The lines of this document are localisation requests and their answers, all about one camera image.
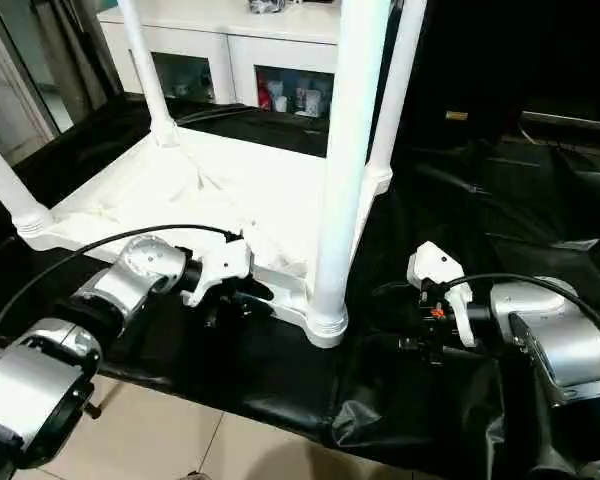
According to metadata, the white plastic table top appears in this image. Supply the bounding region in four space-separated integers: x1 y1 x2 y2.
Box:
17 127 395 350

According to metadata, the black work mat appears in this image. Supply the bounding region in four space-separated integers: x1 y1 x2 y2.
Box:
0 92 600 480

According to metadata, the black metal stand bar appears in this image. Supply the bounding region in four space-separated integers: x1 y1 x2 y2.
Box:
86 378 125 420

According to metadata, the white glass-door cabinet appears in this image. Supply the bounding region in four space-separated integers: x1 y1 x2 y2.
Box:
96 0 407 121

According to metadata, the black cabinet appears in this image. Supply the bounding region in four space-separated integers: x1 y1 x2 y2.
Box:
419 0 600 131

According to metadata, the clear glass ornament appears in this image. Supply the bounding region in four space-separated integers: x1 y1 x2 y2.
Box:
248 0 287 15

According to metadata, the grey curtain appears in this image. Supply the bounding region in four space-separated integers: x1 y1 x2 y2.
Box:
0 0 122 166

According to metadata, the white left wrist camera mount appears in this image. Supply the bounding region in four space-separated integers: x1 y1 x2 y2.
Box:
178 228 255 308

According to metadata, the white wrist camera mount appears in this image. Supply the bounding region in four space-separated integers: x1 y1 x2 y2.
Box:
178 228 255 308
407 240 480 350

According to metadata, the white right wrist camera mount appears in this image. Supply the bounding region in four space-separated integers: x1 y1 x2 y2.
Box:
407 240 480 350

